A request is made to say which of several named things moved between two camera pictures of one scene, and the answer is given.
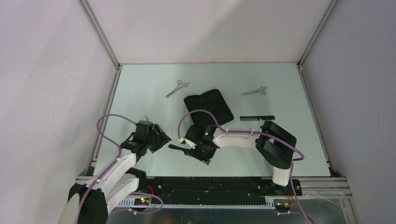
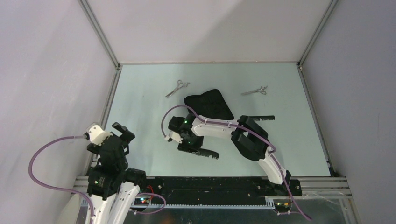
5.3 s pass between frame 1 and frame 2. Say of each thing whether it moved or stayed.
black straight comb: stayed
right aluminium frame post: stayed
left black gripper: moved
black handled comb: moved
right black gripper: moved
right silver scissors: stayed
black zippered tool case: stayed
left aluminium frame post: stayed
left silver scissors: stayed
